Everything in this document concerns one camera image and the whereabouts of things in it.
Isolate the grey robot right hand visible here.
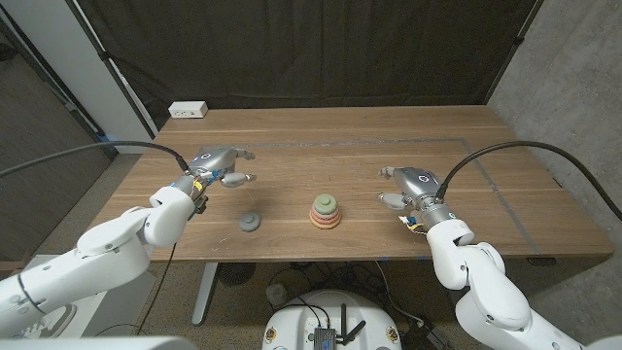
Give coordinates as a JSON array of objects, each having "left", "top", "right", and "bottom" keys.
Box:
[{"left": 377, "top": 166, "right": 458, "bottom": 233}]

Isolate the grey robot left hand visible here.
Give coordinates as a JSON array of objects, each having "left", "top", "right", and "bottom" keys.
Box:
[{"left": 170, "top": 147, "right": 258, "bottom": 205}]

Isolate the grey toy disc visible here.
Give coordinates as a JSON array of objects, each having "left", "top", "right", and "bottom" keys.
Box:
[{"left": 238, "top": 211, "right": 262, "bottom": 233}]

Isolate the green toy disc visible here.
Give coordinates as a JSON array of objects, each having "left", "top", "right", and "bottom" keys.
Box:
[{"left": 312, "top": 192, "right": 338, "bottom": 217}]

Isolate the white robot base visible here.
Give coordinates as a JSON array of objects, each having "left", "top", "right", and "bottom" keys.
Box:
[{"left": 261, "top": 290, "right": 403, "bottom": 350}]

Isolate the white power strip box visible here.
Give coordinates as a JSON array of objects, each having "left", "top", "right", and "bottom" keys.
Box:
[{"left": 167, "top": 100, "right": 209, "bottom": 120}]

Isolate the grey tape outline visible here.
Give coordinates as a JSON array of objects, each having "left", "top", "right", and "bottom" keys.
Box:
[{"left": 145, "top": 137, "right": 543, "bottom": 262}]

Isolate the small black floor fan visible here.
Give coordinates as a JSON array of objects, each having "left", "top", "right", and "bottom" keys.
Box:
[{"left": 217, "top": 262, "right": 257, "bottom": 287}]

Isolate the white table leg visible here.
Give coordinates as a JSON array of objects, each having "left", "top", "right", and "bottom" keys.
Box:
[{"left": 191, "top": 262, "right": 220, "bottom": 326}]

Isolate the round grey floor object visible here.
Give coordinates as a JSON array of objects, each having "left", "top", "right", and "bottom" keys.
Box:
[{"left": 265, "top": 283, "right": 289, "bottom": 306}]

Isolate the black backdrop curtain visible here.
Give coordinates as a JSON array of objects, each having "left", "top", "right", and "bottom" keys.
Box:
[{"left": 75, "top": 0, "right": 540, "bottom": 131}]

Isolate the black backdrop stand pole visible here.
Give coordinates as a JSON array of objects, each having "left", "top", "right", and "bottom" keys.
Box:
[
  {"left": 64, "top": 0, "right": 160, "bottom": 140},
  {"left": 482, "top": 0, "right": 545, "bottom": 106}
]

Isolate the black power adapter box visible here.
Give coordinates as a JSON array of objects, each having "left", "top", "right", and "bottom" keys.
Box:
[{"left": 400, "top": 320, "right": 451, "bottom": 350}]

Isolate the white floor platform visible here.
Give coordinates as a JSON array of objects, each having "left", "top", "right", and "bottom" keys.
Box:
[{"left": 14, "top": 255, "right": 156, "bottom": 340}]

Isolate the grey router with black antennas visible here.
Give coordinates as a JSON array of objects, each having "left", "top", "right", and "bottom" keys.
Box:
[{"left": 313, "top": 303, "right": 367, "bottom": 350}]

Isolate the white robot torso edge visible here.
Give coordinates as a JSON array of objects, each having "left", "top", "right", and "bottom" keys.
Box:
[{"left": 0, "top": 335, "right": 198, "bottom": 350}]

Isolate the grey and white shoe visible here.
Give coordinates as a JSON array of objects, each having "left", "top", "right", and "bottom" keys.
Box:
[{"left": 14, "top": 303, "right": 78, "bottom": 340}]

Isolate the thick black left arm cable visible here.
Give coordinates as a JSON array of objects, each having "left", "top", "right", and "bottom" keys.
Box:
[{"left": 0, "top": 140, "right": 190, "bottom": 179}]

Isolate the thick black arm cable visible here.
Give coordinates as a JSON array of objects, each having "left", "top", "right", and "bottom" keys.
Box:
[
  {"left": 0, "top": 140, "right": 190, "bottom": 179},
  {"left": 434, "top": 140, "right": 622, "bottom": 223}
]

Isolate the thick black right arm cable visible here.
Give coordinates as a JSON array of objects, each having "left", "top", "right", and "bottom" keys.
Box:
[{"left": 434, "top": 140, "right": 622, "bottom": 223}]

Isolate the thin black left wrist cable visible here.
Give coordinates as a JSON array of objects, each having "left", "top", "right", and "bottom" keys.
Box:
[{"left": 94, "top": 241, "right": 179, "bottom": 337}]

